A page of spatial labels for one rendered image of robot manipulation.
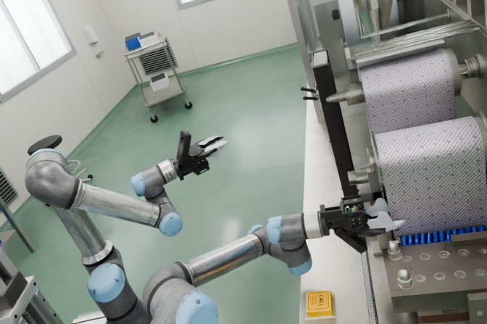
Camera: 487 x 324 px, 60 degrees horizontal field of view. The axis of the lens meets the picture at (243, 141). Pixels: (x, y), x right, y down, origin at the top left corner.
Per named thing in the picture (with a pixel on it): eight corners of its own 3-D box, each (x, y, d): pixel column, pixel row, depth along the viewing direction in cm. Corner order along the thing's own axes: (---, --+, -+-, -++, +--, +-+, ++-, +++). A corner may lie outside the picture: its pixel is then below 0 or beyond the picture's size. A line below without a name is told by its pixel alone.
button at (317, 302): (308, 297, 124) (306, 291, 123) (332, 295, 122) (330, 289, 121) (307, 318, 118) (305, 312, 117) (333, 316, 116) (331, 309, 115)
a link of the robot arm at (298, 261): (291, 251, 135) (282, 224, 130) (319, 263, 126) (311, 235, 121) (275, 267, 130) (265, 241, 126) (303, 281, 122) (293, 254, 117)
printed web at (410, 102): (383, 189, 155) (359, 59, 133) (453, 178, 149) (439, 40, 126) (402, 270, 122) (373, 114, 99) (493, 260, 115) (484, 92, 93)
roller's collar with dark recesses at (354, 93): (346, 100, 135) (343, 82, 132) (366, 96, 134) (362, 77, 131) (348, 109, 130) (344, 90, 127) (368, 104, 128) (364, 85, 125)
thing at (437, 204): (394, 238, 117) (384, 184, 109) (488, 227, 111) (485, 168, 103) (395, 240, 117) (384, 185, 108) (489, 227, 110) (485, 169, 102)
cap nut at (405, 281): (396, 278, 104) (393, 265, 102) (411, 277, 103) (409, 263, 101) (398, 290, 101) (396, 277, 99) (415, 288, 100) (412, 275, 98)
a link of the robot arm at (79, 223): (100, 301, 147) (16, 172, 123) (96, 276, 160) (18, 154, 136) (132, 283, 150) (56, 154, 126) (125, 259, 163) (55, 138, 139)
